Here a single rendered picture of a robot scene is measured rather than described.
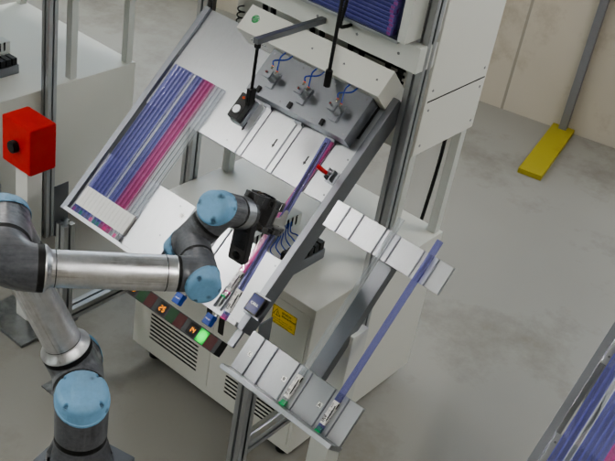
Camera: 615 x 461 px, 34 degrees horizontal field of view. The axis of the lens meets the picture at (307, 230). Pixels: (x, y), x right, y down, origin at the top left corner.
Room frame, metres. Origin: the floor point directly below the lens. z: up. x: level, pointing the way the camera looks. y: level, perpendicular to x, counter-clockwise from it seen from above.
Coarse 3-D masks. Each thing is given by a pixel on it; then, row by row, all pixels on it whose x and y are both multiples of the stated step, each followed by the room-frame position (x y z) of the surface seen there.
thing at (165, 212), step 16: (160, 192) 2.33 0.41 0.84; (144, 208) 2.31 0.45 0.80; (160, 208) 2.29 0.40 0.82; (176, 208) 2.28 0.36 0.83; (192, 208) 2.27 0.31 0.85; (144, 224) 2.27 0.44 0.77; (160, 224) 2.26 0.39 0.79; (176, 224) 2.25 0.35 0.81; (128, 240) 2.24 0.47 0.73; (144, 240) 2.23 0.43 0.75; (160, 240) 2.22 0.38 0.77; (224, 240) 2.18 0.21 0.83; (224, 256) 2.14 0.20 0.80; (272, 256) 2.12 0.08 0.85; (224, 272) 2.11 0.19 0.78; (256, 272) 2.09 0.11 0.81; (272, 272) 2.08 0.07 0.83; (224, 288) 2.06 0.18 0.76; (256, 288) 2.05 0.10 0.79; (224, 304) 2.03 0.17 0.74; (240, 304) 2.03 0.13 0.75; (240, 320) 1.99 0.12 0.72
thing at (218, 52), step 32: (224, 32) 2.70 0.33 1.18; (192, 64) 2.64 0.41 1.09; (224, 64) 2.61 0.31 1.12; (256, 64) 2.59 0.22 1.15; (224, 96) 2.53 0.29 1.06; (224, 128) 2.45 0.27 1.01; (256, 128) 2.42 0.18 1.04; (288, 128) 2.40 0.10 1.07; (256, 160) 2.35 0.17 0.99; (288, 160) 2.33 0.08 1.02; (320, 192) 2.23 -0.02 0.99
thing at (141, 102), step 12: (204, 12) 2.76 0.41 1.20; (192, 24) 2.73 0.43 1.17; (192, 36) 2.71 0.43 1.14; (180, 48) 2.68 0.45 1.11; (168, 60) 2.65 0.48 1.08; (156, 84) 2.61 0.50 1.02; (144, 96) 2.58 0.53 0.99; (132, 108) 2.56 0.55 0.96; (132, 120) 2.54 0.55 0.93; (120, 132) 2.50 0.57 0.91; (108, 144) 2.48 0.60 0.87; (96, 156) 2.46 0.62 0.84; (96, 168) 2.43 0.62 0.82; (84, 180) 2.40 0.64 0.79; (72, 192) 2.38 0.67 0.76
